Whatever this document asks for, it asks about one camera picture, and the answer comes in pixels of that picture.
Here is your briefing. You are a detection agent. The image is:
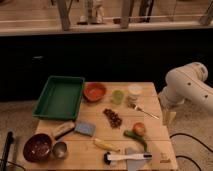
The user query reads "green plastic tray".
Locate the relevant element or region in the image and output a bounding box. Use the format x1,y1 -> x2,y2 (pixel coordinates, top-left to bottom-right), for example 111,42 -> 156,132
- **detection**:
33,76 -> 85,121

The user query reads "white handled brush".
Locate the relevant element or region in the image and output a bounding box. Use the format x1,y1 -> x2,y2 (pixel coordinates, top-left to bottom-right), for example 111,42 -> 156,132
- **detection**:
103,152 -> 152,165

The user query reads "blue sponge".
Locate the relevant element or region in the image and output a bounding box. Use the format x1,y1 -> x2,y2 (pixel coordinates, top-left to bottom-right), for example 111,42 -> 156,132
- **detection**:
74,122 -> 96,137

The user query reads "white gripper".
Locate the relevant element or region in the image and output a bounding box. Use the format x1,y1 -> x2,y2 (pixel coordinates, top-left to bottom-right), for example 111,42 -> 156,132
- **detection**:
158,94 -> 176,125

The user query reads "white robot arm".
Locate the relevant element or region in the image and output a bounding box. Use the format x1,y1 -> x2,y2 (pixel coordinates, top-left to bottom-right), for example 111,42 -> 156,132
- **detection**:
158,62 -> 213,126

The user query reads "black pole stand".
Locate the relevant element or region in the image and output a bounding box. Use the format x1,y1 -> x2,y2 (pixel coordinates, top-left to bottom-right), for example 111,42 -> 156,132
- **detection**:
0,131 -> 14,171

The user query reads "wooden block brush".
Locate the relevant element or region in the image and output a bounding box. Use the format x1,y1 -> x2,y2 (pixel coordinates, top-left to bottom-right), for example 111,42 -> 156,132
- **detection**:
52,121 -> 75,139

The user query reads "green chili pepper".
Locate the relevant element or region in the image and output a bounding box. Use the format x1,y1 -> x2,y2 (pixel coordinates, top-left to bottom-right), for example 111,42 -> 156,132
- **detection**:
123,130 -> 148,152

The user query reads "bunch of dark grapes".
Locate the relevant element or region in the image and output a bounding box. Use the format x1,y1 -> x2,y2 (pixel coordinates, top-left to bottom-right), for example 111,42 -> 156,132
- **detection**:
103,109 -> 122,128

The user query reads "white lidded jar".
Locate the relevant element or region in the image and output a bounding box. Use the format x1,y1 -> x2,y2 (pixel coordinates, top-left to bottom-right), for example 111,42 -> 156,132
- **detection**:
128,84 -> 142,101

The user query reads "small metal cup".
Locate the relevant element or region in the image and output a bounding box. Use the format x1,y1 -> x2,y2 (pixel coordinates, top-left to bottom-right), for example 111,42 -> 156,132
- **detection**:
52,141 -> 68,159

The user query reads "black cable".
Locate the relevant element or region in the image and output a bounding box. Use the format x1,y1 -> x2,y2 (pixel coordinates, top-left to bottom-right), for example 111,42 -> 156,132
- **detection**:
169,132 -> 213,171

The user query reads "green paper cup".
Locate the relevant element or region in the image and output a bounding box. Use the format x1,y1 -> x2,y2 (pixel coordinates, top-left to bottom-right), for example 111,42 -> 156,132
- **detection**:
111,90 -> 124,105

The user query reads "grey cloth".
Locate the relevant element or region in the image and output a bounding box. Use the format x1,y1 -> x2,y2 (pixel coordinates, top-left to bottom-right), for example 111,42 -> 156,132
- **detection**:
125,147 -> 148,171

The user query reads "silver fork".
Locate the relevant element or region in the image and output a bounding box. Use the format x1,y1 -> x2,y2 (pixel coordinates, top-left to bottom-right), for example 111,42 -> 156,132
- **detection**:
130,103 -> 159,119

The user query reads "orange bowl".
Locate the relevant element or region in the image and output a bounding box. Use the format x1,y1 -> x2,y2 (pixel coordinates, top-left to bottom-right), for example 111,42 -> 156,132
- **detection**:
83,82 -> 107,102

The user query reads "dark red bowl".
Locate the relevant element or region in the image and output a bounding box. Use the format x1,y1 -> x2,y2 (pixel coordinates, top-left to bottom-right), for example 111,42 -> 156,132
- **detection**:
23,133 -> 52,163

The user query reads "yellow corn cob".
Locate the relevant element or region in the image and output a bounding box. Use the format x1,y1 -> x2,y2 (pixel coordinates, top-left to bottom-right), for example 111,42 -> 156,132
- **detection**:
93,138 -> 120,152

